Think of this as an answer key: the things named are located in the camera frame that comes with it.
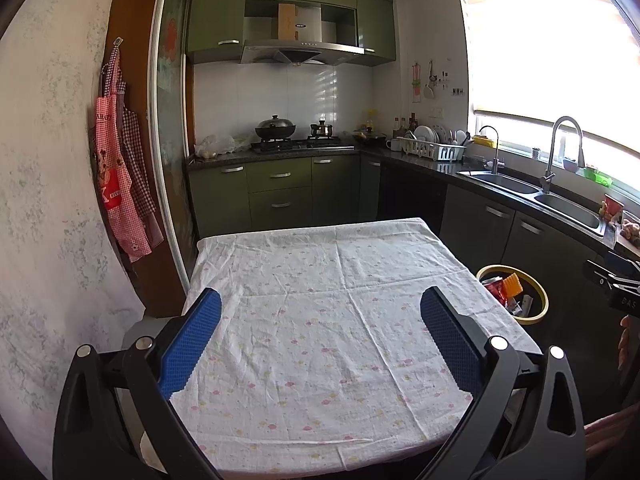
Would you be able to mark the steel double sink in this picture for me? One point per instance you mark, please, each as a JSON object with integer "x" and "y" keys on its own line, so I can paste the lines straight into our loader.
{"x": 510, "y": 184}

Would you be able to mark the wall hanging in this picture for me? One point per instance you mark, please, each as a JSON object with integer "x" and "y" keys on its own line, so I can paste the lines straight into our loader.
{"x": 416, "y": 82}

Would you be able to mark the wooden door frame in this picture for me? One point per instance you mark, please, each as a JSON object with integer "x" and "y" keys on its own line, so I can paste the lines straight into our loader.
{"x": 135, "y": 10}

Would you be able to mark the white dish rack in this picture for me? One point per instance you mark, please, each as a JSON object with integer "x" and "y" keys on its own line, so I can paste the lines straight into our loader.
{"x": 430, "y": 151}

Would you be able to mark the yellow sponge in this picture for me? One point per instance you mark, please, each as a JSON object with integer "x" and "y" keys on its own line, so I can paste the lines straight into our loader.
{"x": 483, "y": 141}

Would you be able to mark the black kitchen utensils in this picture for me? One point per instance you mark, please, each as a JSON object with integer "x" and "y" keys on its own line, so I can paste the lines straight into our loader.
{"x": 461, "y": 137}

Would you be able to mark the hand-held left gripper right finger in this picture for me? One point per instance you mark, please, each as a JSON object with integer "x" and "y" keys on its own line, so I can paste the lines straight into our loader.
{"x": 450, "y": 345}

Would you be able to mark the black bin with yellow rim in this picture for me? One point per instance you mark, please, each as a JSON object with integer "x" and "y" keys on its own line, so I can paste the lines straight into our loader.
{"x": 532, "y": 287}

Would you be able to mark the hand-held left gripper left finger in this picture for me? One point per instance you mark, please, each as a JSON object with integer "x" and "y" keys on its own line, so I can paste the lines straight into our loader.
{"x": 192, "y": 340}

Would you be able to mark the person's right hand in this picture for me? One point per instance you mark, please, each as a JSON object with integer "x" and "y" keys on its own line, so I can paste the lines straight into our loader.
{"x": 623, "y": 342}

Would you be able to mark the small brown ornament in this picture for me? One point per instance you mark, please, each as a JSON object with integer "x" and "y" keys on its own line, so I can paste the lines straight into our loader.
{"x": 631, "y": 229}

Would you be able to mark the condiment bottles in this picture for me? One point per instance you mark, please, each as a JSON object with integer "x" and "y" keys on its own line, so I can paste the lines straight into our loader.
{"x": 405, "y": 124}

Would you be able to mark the red gingham apron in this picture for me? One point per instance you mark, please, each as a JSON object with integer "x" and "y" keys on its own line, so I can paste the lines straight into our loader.
{"x": 115, "y": 185}

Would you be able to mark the steel range hood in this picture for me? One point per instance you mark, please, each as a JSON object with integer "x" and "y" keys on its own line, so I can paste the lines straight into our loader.
{"x": 300, "y": 52}

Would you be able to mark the red soda can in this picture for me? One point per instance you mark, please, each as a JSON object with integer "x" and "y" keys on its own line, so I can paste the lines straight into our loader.
{"x": 495, "y": 290}

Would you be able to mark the large steel faucet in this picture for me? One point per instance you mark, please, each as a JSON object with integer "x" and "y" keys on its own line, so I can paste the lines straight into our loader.
{"x": 547, "y": 170}

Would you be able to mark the black wok with lid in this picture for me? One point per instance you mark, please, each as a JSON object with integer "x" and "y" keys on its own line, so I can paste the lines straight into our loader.
{"x": 275, "y": 129}

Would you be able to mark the hanging ladle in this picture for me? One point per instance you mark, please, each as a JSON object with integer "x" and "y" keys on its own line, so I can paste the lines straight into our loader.
{"x": 430, "y": 91}

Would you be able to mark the dark checked apron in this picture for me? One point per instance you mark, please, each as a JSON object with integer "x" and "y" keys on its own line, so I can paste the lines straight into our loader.
{"x": 135, "y": 145}

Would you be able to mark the purple bowl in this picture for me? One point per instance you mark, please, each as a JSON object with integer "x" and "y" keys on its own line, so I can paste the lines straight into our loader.
{"x": 571, "y": 164}

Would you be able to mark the cardboard box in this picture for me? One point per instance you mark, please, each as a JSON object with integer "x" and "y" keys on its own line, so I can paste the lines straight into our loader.
{"x": 287, "y": 21}

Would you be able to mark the white mug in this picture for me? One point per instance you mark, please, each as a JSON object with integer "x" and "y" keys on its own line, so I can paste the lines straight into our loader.
{"x": 396, "y": 145}

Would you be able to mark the green plastic tray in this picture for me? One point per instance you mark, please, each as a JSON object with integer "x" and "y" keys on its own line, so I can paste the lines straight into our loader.
{"x": 599, "y": 176}

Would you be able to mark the window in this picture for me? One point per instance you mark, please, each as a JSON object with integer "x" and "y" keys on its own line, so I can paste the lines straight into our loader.
{"x": 540, "y": 60}

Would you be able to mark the clear plastic bags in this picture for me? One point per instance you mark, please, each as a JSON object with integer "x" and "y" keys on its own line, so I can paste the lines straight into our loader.
{"x": 220, "y": 145}

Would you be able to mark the red cup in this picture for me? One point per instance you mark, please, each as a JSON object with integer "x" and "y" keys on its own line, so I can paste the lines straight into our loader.
{"x": 612, "y": 207}

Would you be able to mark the black stone countertop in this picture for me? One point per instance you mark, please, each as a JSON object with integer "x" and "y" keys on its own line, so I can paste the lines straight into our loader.
{"x": 425, "y": 162}

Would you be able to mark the white plates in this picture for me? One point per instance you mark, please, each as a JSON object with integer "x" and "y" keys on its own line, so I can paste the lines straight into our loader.
{"x": 425, "y": 133}

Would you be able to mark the gas stove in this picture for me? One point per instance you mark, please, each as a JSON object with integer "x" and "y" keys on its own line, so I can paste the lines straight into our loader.
{"x": 300, "y": 144}

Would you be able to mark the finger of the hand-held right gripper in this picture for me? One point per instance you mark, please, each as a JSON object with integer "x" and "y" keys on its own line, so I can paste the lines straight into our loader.
{"x": 602, "y": 272}

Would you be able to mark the white floral tablecloth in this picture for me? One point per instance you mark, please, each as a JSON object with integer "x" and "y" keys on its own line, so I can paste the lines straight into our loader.
{"x": 325, "y": 310}

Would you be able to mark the green upper cabinets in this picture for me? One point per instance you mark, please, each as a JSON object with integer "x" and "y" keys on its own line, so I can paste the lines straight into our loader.
{"x": 215, "y": 15}

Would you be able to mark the green lower cabinets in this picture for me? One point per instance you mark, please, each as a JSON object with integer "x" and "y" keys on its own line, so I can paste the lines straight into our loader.
{"x": 280, "y": 190}

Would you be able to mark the green cabinets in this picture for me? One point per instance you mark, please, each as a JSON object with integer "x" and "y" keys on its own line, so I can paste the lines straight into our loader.
{"x": 280, "y": 190}
{"x": 215, "y": 15}

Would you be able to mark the small steel faucet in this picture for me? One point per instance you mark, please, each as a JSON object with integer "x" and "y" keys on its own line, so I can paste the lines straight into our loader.
{"x": 496, "y": 157}

